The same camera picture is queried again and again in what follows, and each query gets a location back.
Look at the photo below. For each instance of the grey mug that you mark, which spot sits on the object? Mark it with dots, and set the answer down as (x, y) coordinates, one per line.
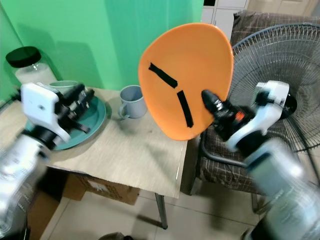
(132, 102)

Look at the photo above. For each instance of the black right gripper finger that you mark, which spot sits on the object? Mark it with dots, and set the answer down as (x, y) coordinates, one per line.
(213, 101)

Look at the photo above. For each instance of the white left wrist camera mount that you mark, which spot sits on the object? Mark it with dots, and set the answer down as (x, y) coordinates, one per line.
(41, 106)

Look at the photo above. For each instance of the brown plaid chair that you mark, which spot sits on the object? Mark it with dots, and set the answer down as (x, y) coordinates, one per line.
(220, 170)

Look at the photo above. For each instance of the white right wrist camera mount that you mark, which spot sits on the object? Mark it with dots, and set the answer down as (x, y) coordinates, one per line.
(265, 112)

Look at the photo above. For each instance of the metal table leg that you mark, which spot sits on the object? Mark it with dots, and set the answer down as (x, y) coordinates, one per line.
(161, 212)

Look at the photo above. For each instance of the cardboard box with label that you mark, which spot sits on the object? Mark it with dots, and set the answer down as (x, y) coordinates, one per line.
(105, 189)

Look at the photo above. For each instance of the orange plastic plate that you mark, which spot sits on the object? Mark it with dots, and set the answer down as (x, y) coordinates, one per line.
(195, 60)

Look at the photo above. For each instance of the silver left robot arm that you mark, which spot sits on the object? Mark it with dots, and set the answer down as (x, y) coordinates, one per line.
(17, 175)

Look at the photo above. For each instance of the glass jar with black lid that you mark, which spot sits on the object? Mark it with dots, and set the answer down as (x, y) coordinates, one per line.
(30, 62)

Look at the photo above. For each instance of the teal plate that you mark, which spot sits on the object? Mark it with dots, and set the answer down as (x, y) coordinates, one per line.
(92, 125)

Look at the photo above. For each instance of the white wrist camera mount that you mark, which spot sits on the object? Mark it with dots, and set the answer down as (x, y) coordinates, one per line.
(265, 112)
(41, 106)

